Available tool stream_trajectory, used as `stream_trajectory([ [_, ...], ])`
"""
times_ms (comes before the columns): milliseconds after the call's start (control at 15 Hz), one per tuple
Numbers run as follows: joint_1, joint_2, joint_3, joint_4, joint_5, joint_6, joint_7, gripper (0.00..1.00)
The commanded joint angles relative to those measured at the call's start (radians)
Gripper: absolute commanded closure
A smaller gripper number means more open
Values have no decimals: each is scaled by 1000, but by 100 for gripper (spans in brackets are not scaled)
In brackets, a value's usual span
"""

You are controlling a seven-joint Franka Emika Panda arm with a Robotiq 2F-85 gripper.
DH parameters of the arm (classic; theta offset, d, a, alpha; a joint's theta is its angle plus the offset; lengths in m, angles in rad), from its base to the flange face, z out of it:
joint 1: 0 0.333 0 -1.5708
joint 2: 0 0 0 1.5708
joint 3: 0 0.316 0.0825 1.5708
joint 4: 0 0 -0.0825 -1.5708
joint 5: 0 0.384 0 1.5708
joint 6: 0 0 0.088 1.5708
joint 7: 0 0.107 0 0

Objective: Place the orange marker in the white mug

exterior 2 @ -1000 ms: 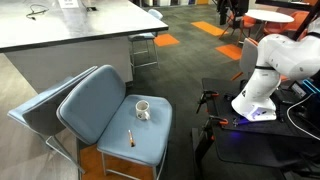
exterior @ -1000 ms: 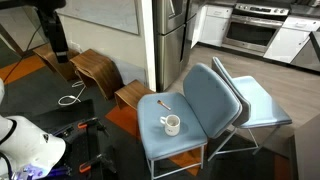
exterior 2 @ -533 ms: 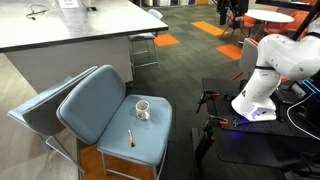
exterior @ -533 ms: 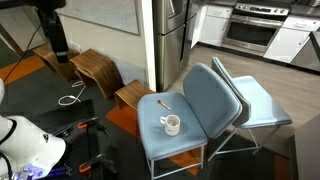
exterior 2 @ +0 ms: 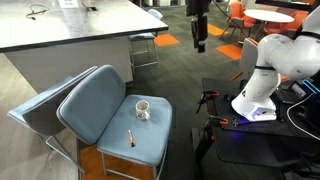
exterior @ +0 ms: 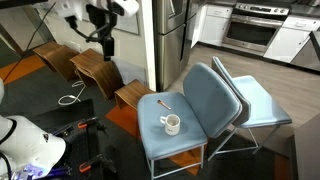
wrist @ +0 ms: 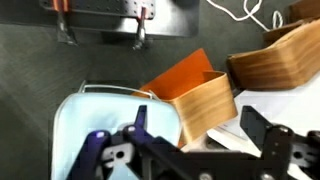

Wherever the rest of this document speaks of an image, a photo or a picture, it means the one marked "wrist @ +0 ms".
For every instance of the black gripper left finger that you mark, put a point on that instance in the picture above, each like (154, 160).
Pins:
(140, 116)

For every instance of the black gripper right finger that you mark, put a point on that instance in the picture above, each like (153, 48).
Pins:
(253, 123)

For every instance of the white table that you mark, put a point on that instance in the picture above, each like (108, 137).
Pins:
(283, 106)

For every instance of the light blue plastic tray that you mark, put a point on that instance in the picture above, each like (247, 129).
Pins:
(100, 113)

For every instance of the wooden box with orange lining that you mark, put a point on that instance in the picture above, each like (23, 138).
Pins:
(200, 106)

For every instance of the wooden curved back chair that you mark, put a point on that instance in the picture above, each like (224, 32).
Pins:
(276, 66)
(303, 8)

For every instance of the orange black clamp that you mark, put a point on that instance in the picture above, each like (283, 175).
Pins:
(141, 30)
(63, 26)

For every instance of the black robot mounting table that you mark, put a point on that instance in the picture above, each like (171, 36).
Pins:
(110, 6)

